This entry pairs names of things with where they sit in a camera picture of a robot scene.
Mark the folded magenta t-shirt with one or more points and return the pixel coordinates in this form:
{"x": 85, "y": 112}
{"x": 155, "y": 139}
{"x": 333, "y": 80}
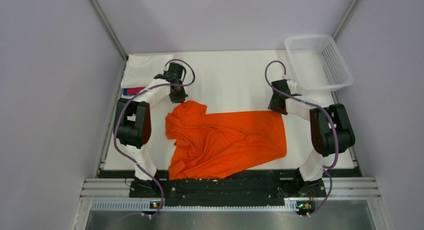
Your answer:
{"x": 142, "y": 88}

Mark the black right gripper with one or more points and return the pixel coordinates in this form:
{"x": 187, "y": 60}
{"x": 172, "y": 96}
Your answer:
{"x": 272, "y": 106}

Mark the folded white t-shirt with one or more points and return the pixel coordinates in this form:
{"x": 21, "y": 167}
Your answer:
{"x": 141, "y": 68}

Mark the aluminium frame post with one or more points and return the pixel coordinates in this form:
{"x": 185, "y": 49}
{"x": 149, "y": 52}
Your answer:
{"x": 102, "y": 17}
{"x": 345, "y": 19}

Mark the white cable duct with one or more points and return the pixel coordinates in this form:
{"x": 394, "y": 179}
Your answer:
{"x": 151, "y": 206}

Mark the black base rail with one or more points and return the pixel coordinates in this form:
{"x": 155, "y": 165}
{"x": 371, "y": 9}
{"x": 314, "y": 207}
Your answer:
{"x": 250, "y": 188}

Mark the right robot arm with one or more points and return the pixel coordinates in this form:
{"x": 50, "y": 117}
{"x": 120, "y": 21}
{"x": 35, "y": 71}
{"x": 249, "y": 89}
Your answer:
{"x": 331, "y": 134}

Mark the orange t-shirt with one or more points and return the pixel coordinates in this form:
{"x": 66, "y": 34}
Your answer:
{"x": 218, "y": 145}

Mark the white plastic basket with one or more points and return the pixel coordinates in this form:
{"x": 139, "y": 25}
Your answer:
{"x": 317, "y": 63}

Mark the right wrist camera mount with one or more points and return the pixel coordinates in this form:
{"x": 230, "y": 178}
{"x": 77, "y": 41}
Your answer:
{"x": 293, "y": 87}

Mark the left aluminium frame post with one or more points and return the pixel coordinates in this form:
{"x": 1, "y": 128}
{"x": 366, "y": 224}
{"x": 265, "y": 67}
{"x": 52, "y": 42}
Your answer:
{"x": 102, "y": 17}

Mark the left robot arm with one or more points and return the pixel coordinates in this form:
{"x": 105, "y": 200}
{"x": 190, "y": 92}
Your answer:
{"x": 133, "y": 126}

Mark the right aluminium frame post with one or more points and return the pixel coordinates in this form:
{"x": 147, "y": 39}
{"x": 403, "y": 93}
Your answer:
{"x": 345, "y": 19}

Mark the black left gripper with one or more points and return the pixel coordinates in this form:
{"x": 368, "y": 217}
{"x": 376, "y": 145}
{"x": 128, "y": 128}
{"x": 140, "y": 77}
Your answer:
{"x": 179, "y": 99}

